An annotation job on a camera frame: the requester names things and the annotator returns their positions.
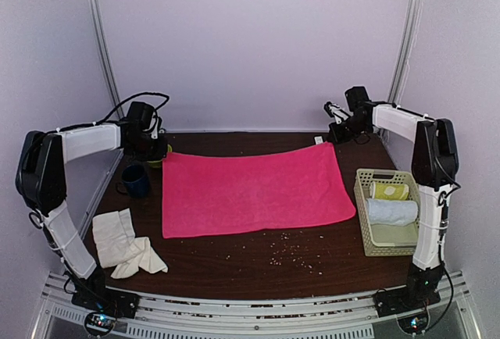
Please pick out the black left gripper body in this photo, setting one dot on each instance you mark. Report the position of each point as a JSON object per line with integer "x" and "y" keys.
{"x": 147, "y": 150}

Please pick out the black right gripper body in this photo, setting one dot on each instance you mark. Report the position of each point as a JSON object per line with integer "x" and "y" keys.
{"x": 351, "y": 131}

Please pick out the pink towel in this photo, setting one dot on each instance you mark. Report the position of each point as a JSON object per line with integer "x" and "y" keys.
{"x": 212, "y": 196}

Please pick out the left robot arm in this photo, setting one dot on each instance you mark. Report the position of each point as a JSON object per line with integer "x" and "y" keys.
{"x": 41, "y": 179}

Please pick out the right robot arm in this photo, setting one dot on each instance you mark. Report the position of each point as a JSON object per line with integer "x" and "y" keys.
{"x": 434, "y": 165}

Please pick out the green bowl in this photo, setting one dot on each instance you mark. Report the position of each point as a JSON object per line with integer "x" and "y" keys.
{"x": 157, "y": 164}

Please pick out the dark blue mug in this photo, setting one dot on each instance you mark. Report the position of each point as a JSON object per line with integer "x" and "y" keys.
{"x": 134, "y": 182}

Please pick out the yellow rolled towel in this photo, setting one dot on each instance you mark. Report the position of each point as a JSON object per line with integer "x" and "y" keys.
{"x": 390, "y": 192}

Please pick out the light blue rolled towel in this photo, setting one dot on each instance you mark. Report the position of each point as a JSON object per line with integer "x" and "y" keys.
{"x": 393, "y": 213}

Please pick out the white crumpled towel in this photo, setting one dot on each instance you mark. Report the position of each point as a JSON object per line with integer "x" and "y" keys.
{"x": 118, "y": 246}

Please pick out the beige plastic basket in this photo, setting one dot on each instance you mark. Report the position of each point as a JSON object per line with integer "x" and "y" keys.
{"x": 385, "y": 240}

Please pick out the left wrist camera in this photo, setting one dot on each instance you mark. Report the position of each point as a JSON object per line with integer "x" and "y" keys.
{"x": 157, "y": 128}

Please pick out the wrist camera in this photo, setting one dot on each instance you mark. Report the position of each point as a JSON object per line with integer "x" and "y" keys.
{"x": 157, "y": 128}
{"x": 336, "y": 113}

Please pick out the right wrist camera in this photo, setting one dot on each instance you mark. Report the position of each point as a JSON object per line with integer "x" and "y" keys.
{"x": 336, "y": 113}

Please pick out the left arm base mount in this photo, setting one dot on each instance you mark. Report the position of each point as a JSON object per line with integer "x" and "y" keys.
{"x": 105, "y": 312}

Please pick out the right aluminium frame post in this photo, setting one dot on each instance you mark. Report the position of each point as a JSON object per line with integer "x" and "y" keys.
{"x": 412, "y": 19}

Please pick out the aluminium frame post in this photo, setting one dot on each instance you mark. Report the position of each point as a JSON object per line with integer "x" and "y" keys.
{"x": 412, "y": 19}
{"x": 103, "y": 54}

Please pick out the left aluminium frame post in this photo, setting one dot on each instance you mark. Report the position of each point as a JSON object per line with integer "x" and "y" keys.
{"x": 103, "y": 54}

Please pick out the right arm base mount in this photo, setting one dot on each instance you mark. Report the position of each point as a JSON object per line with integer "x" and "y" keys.
{"x": 406, "y": 304}

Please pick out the aluminium front rail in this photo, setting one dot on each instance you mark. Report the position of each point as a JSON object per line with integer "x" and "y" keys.
{"x": 344, "y": 316}

